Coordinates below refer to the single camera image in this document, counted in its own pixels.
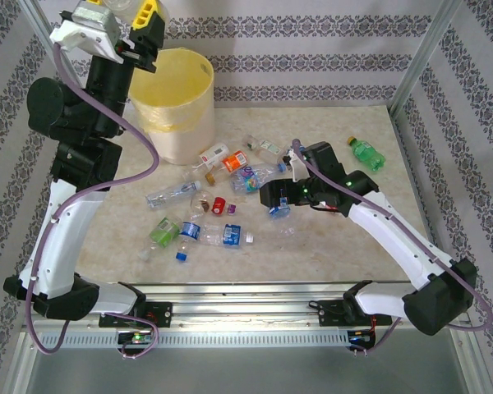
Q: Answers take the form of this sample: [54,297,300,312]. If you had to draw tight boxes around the crushed blue label bottle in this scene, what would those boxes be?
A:
[267,203,297,239]

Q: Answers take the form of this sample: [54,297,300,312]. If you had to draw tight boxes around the crushed bottle purple label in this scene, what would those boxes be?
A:
[229,162,288,196]

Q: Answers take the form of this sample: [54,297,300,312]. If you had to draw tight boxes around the clear bottle green cap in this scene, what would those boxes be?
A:
[246,135,287,163]

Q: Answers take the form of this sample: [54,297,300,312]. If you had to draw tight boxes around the orange label bottle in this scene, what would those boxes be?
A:
[204,149,250,185]

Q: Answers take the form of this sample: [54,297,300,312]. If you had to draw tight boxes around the green plastic bottle yellow cap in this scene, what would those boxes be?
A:
[346,135,387,172]

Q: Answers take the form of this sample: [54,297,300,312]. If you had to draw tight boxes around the blue label bottle white cap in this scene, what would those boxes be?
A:
[199,222,256,250]

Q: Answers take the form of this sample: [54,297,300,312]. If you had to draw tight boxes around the red label bottle purple cap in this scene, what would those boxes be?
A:
[190,190,239,222]

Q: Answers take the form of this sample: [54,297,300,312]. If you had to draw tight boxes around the white label barcode bottle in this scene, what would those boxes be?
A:
[184,142,230,180]

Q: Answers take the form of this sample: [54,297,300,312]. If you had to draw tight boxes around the slim clear water bottle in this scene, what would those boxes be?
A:
[145,180,202,211]

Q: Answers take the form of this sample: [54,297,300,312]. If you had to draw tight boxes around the green label clear bottle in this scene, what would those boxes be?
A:
[137,216,182,263]

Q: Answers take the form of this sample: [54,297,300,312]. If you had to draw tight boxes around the yellow plastic bin liner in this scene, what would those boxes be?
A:
[127,47,215,135]

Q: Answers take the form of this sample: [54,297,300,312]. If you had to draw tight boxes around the cream plastic bin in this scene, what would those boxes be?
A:
[127,47,217,166]

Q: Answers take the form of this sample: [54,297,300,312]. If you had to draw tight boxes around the right controller board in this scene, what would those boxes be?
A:
[348,329,376,344]

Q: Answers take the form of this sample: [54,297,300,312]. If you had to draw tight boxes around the controller board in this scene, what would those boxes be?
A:
[117,332,155,346]
[348,329,376,344]

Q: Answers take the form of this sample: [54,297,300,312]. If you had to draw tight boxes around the grey metal front panel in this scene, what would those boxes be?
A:
[22,344,473,394]

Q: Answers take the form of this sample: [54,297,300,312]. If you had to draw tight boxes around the left controller board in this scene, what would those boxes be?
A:
[117,332,155,346]

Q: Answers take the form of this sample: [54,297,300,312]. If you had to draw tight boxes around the left aluminium frame post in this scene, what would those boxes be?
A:
[18,0,87,87]

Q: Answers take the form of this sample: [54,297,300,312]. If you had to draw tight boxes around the aluminium frame post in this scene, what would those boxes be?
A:
[388,0,464,118]
[18,0,87,87]

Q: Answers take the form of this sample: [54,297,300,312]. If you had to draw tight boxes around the right aluminium side rail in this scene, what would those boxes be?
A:
[394,110,436,247]

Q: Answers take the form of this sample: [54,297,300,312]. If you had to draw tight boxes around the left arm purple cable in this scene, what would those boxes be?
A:
[24,40,162,361]

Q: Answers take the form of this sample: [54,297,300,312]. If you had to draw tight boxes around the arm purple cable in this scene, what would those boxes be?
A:
[24,40,162,361]
[291,138,493,357]

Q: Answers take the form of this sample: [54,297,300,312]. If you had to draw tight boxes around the aluminium front rail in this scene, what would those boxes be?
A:
[22,281,472,332]

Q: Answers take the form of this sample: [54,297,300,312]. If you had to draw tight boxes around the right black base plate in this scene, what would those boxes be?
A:
[318,299,394,328]

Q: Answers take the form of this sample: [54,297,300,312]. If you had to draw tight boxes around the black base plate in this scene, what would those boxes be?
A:
[98,301,173,329]
[318,299,394,328]

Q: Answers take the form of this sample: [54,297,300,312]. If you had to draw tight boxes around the slotted grey cable duct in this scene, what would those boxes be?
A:
[36,330,352,350]

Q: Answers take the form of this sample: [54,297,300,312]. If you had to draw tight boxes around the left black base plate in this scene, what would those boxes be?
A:
[98,301,173,329]

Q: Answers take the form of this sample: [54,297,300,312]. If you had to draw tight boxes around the right aluminium frame post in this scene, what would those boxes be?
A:
[388,0,464,118]

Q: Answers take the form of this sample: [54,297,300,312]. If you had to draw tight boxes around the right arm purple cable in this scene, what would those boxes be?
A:
[291,138,493,357]

